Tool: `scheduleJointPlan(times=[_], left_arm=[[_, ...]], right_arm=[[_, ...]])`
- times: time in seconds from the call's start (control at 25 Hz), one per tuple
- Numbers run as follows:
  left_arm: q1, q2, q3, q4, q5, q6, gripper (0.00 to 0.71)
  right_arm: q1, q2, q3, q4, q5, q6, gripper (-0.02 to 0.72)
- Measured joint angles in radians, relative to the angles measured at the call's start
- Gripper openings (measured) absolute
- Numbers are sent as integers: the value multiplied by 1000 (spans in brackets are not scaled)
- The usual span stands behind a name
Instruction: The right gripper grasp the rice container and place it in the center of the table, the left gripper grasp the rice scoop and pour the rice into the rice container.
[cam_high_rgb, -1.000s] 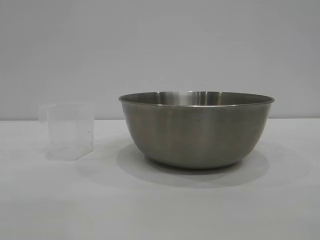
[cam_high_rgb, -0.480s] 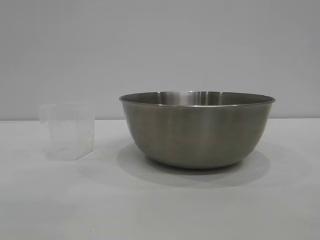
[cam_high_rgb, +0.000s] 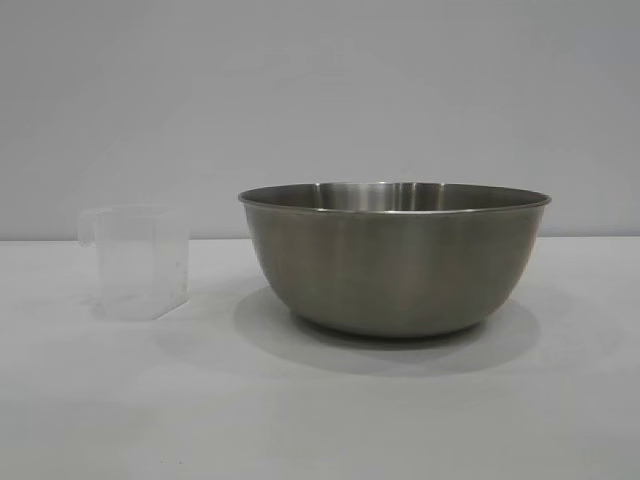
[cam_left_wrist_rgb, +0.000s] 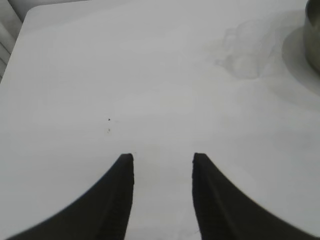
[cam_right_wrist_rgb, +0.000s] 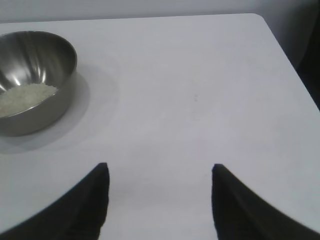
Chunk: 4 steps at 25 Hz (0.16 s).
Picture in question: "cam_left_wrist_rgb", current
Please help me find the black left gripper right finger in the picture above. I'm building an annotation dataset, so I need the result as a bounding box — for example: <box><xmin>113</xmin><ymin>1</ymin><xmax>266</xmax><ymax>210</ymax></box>
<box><xmin>191</xmin><ymin>152</ymin><xmax>320</xmax><ymax>240</ymax></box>

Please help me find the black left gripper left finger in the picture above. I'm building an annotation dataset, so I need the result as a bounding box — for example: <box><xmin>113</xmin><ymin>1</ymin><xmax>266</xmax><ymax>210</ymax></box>
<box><xmin>6</xmin><ymin>153</ymin><xmax>135</xmax><ymax>240</ymax></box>

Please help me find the clear plastic measuring cup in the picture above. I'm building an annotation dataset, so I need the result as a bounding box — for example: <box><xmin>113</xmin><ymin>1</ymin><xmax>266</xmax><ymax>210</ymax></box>
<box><xmin>216</xmin><ymin>19</ymin><xmax>278</xmax><ymax>81</ymax></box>

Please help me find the stainless steel mixing bowl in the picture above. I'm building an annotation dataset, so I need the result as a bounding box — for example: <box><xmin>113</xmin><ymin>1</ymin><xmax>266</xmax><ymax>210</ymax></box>
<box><xmin>303</xmin><ymin>0</ymin><xmax>320</xmax><ymax>70</ymax></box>

